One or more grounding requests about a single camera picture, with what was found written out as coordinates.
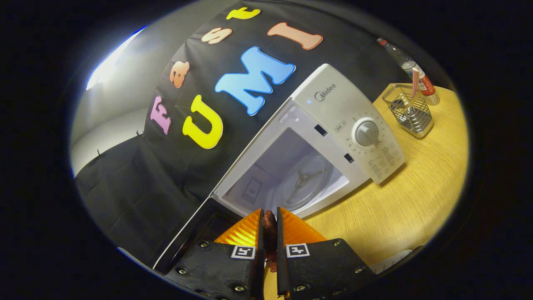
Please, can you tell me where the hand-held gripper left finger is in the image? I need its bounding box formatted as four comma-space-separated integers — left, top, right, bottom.
164, 208, 266, 300

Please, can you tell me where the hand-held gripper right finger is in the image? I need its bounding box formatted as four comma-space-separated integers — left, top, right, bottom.
276, 207, 377, 300

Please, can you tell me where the reddish brown meat piece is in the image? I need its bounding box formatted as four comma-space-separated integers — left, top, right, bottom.
262, 210, 279, 273

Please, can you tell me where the white toaster oven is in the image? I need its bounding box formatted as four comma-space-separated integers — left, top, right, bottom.
152, 63, 406, 275

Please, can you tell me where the glass turntable plate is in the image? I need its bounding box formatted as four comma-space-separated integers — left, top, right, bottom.
279, 154, 336, 211

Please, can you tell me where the small white ridged tray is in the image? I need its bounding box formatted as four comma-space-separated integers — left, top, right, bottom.
371, 249, 413, 275

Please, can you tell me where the black backdrop cloth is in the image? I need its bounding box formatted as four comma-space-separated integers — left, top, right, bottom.
73, 0, 417, 267

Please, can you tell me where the clear plastic bottle red label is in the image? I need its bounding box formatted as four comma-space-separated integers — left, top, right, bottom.
377, 37, 441, 105

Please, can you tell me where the wire mesh basket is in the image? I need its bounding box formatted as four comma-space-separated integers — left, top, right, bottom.
382, 83, 434, 139

